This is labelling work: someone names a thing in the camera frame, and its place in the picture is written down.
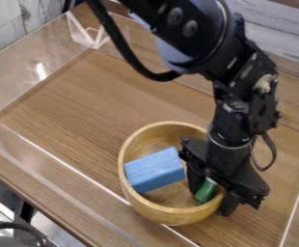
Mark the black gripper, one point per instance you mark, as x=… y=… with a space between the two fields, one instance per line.
x=226 y=164

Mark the green Expo marker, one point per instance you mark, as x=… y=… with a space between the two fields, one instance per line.
x=206 y=191

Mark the brown wooden bowl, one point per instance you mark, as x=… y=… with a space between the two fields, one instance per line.
x=169 y=205

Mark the blue foam block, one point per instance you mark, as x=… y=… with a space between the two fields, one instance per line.
x=155 y=170

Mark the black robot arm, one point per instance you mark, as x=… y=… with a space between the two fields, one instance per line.
x=202 y=41

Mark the clear acrylic tray wall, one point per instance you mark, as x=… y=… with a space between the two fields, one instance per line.
x=62 y=133

